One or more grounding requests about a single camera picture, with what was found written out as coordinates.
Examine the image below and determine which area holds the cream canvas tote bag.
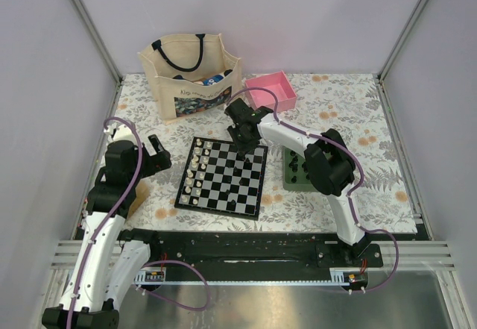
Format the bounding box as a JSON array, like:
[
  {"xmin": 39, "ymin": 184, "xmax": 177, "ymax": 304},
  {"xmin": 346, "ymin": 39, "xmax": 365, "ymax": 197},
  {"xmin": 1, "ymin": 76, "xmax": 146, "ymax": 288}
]
[{"xmin": 138, "ymin": 34, "xmax": 242, "ymax": 122}]

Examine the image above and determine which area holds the floral table mat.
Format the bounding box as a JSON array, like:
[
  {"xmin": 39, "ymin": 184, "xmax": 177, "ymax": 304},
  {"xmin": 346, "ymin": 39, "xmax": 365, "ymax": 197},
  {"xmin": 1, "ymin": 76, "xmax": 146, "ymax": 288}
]
[{"xmin": 116, "ymin": 74, "xmax": 417, "ymax": 234}]

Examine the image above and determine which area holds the pink plastic box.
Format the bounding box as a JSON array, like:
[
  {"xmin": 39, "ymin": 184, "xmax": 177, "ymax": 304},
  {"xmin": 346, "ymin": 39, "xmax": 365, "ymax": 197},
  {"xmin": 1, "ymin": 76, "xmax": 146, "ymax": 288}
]
[{"xmin": 244, "ymin": 71, "xmax": 297, "ymax": 113}]

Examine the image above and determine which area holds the right aluminium frame post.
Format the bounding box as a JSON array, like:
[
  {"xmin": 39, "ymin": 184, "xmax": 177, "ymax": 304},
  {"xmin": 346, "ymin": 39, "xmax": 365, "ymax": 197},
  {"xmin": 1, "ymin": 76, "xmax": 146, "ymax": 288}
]
[{"xmin": 376, "ymin": 0, "xmax": 431, "ymax": 84}]

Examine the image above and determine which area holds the blue white carton in bag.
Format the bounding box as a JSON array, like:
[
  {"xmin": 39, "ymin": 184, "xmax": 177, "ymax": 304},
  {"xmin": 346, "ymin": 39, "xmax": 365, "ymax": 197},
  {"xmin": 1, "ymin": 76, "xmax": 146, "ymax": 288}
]
[{"xmin": 200, "ymin": 69, "xmax": 232, "ymax": 86}]

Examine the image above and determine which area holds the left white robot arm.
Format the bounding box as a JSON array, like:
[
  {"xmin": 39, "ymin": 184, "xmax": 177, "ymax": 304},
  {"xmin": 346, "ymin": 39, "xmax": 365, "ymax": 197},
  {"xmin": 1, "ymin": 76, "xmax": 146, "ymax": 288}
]
[{"xmin": 41, "ymin": 135, "xmax": 171, "ymax": 328}]

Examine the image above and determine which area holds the aluminium frame post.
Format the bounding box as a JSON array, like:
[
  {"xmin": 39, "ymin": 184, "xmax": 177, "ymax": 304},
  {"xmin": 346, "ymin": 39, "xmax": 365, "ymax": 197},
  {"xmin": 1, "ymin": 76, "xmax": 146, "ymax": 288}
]
[
  {"xmin": 70, "ymin": 0, "xmax": 123, "ymax": 84},
  {"xmin": 376, "ymin": 0, "xmax": 431, "ymax": 84}
]

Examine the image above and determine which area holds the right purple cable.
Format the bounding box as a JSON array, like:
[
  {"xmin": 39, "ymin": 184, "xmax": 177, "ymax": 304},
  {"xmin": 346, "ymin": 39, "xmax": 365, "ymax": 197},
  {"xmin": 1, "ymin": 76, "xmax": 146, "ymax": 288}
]
[{"xmin": 223, "ymin": 87, "xmax": 399, "ymax": 295}]

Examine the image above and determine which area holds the purple cable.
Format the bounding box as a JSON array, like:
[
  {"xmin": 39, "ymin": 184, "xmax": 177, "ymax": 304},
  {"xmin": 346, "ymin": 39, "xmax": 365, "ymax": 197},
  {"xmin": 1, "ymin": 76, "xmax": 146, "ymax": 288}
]
[
  {"xmin": 65, "ymin": 116, "xmax": 212, "ymax": 329},
  {"xmin": 223, "ymin": 87, "xmax": 399, "ymax": 295}
]

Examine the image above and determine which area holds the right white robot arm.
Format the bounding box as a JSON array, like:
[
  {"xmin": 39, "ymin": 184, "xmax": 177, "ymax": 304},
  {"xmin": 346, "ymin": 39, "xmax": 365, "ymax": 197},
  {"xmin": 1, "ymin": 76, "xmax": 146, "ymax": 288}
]
[{"xmin": 224, "ymin": 98, "xmax": 366, "ymax": 266}]

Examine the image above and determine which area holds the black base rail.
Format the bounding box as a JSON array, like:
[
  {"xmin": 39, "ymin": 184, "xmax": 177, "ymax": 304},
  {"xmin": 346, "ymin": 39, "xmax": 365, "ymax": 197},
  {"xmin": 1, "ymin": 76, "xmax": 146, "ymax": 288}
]
[{"xmin": 119, "ymin": 229, "xmax": 383, "ymax": 282}]

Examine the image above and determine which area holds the green plastic tray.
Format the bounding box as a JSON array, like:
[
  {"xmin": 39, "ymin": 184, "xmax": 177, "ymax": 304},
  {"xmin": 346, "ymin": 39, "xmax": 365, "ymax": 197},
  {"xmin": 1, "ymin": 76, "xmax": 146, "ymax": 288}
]
[{"xmin": 282, "ymin": 147, "xmax": 316, "ymax": 192}]

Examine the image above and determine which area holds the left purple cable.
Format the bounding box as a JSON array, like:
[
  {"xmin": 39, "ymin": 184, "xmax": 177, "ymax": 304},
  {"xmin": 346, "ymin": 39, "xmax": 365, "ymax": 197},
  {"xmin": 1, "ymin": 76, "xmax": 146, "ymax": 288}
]
[{"xmin": 65, "ymin": 116, "xmax": 212, "ymax": 329}]

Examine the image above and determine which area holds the black and white chessboard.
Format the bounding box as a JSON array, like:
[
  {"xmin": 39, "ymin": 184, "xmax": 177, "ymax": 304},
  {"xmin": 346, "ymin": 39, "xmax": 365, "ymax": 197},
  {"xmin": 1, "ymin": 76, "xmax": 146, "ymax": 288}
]
[{"xmin": 175, "ymin": 137, "xmax": 268, "ymax": 220}]

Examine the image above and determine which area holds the left aluminium frame post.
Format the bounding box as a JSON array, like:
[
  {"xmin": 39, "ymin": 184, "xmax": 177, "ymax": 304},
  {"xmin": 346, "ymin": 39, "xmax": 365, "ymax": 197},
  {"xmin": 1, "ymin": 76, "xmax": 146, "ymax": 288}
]
[{"xmin": 70, "ymin": 0, "xmax": 123, "ymax": 84}]

